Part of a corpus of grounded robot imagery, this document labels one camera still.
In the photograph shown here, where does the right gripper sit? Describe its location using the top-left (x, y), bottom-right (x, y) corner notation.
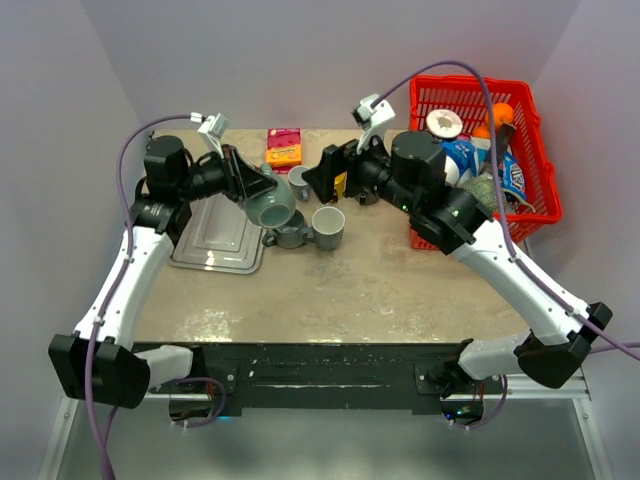
top-left (302, 122), bottom-right (420, 215)

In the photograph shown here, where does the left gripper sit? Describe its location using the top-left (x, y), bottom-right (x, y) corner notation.
top-left (178, 143), bottom-right (278, 203)

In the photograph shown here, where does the yellow mug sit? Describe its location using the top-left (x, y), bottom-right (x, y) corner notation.
top-left (333, 173), bottom-right (346, 202)

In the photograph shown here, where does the teal round mug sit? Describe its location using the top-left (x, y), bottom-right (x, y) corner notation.
top-left (243, 163), bottom-right (296, 229)

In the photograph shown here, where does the small light grey mug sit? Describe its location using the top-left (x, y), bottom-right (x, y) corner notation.
top-left (287, 165), bottom-right (311, 202)

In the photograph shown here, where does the blue-grey square mug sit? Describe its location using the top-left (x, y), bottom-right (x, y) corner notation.
top-left (311, 206), bottom-right (346, 251)

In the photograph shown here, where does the grey round mug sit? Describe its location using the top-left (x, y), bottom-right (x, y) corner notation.
top-left (262, 210), bottom-right (314, 249)

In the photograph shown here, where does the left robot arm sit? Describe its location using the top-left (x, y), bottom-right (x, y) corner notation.
top-left (49, 136), bottom-right (295, 409)

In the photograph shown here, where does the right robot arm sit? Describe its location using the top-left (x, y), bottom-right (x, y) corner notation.
top-left (303, 131), bottom-right (612, 396)

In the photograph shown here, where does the pink orange candy box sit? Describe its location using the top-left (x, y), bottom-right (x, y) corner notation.
top-left (266, 128), bottom-right (302, 171)

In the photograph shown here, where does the metal tray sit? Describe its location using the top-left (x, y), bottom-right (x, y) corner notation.
top-left (168, 195), bottom-right (264, 275)

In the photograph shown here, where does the white tape roll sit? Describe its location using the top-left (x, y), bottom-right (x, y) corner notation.
top-left (426, 109), bottom-right (463, 140)

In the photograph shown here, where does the blue white package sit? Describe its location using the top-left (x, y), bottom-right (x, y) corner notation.
top-left (440, 140), bottom-right (488, 186)

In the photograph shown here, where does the red plastic basket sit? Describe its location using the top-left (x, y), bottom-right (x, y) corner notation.
top-left (409, 75), bottom-right (563, 243)

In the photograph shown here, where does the green netted melon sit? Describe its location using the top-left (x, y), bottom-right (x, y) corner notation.
top-left (461, 174), bottom-right (499, 213)

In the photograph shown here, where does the orange fruit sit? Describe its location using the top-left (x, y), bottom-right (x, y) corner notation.
top-left (493, 102), bottom-right (515, 129)
top-left (472, 123), bottom-right (491, 140)

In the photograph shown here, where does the blue snack bag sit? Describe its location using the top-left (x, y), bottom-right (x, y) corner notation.
top-left (499, 152), bottom-right (527, 203)

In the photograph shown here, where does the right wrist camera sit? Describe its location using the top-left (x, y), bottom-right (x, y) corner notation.
top-left (352, 94), bottom-right (395, 154)

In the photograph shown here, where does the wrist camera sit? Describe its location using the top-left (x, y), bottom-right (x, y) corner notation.
top-left (190, 112), bottom-right (229, 157)
top-left (352, 94), bottom-right (395, 154)

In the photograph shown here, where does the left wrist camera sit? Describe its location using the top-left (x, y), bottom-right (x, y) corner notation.
top-left (190, 112), bottom-right (229, 157)

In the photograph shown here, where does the brown handled tool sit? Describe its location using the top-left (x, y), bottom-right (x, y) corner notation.
top-left (479, 123), bottom-right (517, 173)

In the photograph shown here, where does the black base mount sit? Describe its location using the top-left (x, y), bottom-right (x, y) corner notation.
top-left (150, 343), bottom-right (501, 416)

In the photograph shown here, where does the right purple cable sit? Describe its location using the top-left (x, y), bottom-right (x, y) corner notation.
top-left (374, 60), bottom-right (640, 431)

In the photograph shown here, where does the purple cable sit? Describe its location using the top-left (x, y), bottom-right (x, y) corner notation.
top-left (84, 114), bottom-right (229, 480)
top-left (374, 60), bottom-right (640, 431)

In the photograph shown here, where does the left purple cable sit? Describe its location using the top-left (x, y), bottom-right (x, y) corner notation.
top-left (84, 114), bottom-right (229, 480)

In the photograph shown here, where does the aluminium frame rail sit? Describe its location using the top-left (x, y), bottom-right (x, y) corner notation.
top-left (36, 371), bottom-right (591, 480)

